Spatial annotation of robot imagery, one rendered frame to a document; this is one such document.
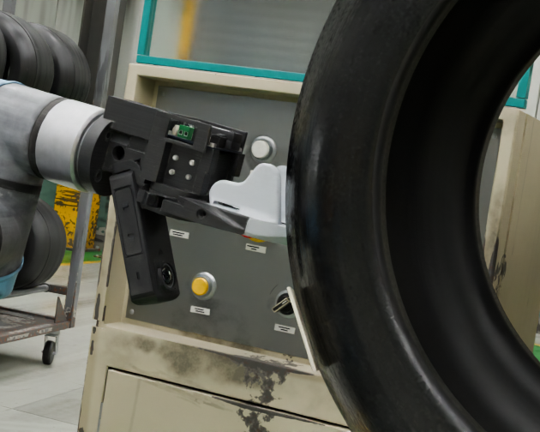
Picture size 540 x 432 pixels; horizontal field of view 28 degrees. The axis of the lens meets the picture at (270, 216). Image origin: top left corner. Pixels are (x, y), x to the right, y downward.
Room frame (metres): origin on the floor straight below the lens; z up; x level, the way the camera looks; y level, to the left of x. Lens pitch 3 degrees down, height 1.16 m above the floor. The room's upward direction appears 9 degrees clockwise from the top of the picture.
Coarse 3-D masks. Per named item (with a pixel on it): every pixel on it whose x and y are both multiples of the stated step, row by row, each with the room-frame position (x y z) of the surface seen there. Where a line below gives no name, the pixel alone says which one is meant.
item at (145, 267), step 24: (120, 192) 0.90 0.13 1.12; (120, 216) 0.90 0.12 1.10; (144, 216) 0.90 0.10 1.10; (120, 240) 0.90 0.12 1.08; (144, 240) 0.89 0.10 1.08; (168, 240) 0.93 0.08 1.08; (144, 264) 0.89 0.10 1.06; (168, 264) 0.91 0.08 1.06; (144, 288) 0.89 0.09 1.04; (168, 288) 0.90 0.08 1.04
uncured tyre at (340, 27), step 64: (384, 0) 0.72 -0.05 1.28; (448, 0) 0.71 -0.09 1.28; (512, 0) 0.95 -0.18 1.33; (320, 64) 0.76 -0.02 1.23; (384, 64) 0.71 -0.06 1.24; (448, 64) 0.96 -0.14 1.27; (512, 64) 0.96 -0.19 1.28; (320, 128) 0.73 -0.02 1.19; (384, 128) 0.71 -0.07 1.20; (448, 128) 0.97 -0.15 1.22; (320, 192) 0.73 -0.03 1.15; (384, 192) 0.73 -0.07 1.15; (448, 192) 0.97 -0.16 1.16; (320, 256) 0.73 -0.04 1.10; (384, 256) 0.71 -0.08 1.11; (448, 256) 0.97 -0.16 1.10; (320, 320) 0.74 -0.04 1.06; (384, 320) 0.70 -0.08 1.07; (448, 320) 0.96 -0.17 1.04; (384, 384) 0.70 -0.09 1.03; (448, 384) 0.93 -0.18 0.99; (512, 384) 0.94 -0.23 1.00
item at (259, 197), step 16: (256, 176) 0.85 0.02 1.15; (272, 176) 0.85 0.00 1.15; (224, 192) 0.86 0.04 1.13; (240, 192) 0.86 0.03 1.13; (256, 192) 0.85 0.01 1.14; (272, 192) 0.85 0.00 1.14; (224, 208) 0.85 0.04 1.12; (240, 208) 0.86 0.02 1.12; (256, 208) 0.85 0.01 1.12; (272, 208) 0.85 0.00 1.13; (256, 224) 0.84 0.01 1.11; (272, 224) 0.84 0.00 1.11; (272, 240) 0.85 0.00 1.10
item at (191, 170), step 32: (96, 128) 0.91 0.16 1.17; (128, 128) 0.91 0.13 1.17; (160, 128) 0.87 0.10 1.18; (192, 128) 0.89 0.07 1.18; (224, 128) 0.93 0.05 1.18; (96, 160) 0.91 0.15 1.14; (128, 160) 0.91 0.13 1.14; (160, 160) 0.87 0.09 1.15; (192, 160) 0.87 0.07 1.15; (224, 160) 0.90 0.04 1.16; (96, 192) 0.92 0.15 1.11; (160, 192) 0.87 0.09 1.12; (192, 192) 0.87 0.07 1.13
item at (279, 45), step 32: (160, 0) 1.52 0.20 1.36; (192, 0) 1.50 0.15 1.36; (224, 0) 1.48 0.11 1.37; (256, 0) 1.46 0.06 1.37; (288, 0) 1.44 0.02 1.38; (320, 0) 1.43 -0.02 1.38; (160, 32) 1.52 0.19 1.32; (192, 32) 1.50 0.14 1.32; (224, 32) 1.48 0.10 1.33; (256, 32) 1.46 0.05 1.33; (288, 32) 1.44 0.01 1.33; (320, 32) 1.42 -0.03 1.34; (160, 64) 1.51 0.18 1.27; (192, 64) 1.49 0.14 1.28; (224, 64) 1.47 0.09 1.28; (256, 64) 1.46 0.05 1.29; (288, 64) 1.44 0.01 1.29; (512, 96) 1.32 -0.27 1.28
